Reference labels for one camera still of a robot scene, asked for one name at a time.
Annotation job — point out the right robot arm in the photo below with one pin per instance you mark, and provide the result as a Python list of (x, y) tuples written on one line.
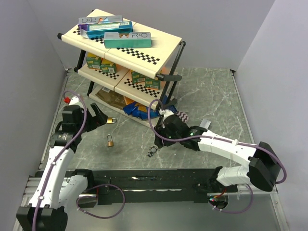
[(258, 164)]

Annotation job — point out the beige three-tier shelf rack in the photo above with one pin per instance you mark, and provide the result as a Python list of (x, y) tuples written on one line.
[(165, 52)]

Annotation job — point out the purple wavy sponge pad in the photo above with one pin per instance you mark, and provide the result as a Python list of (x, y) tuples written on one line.
[(183, 116)]

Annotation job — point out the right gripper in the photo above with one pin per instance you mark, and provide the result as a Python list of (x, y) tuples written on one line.
[(160, 130)]

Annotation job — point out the black base frame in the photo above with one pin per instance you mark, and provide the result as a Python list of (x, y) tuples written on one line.
[(157, 185)]

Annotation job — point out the teal R&O box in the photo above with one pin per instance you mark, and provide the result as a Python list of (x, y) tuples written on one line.
[(128, 40)]

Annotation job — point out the green carton right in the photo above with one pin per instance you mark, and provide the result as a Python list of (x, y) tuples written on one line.
[(152, 83)]

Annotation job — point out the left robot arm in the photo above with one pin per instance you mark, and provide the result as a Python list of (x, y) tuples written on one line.
[(51, 203)]

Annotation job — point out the black R&O box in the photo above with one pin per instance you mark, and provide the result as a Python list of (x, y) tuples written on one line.
[(205, 123)]

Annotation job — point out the short brass padlock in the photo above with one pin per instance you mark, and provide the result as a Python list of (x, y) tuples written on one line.
[(111, 120)]

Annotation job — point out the blue toothpaste box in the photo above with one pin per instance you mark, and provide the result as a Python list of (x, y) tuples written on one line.
[(98, 30)]

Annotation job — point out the long-shackle brass padlock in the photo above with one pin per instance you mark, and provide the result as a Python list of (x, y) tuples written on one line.
[(110, 142)]

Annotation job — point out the green carton far left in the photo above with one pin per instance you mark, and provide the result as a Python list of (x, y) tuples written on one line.
[(93, 61)]

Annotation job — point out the purple R&O box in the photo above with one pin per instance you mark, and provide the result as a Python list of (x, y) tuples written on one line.
[(83, 22)]

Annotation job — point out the green carton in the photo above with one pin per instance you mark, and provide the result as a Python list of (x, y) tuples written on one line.
[(137, 77), (152, 83), (108, 66), (93, 61)]

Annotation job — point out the brown flat packet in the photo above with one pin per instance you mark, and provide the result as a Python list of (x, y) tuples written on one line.
[(112, 98)]

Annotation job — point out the panda keychain with keys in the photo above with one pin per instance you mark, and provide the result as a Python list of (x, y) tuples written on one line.
[(152, 151)]

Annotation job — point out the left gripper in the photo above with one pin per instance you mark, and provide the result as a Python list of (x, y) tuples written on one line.
[(99, 120)]

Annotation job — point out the blue snack bag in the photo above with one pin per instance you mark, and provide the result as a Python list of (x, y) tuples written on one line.
[(139, 111)]

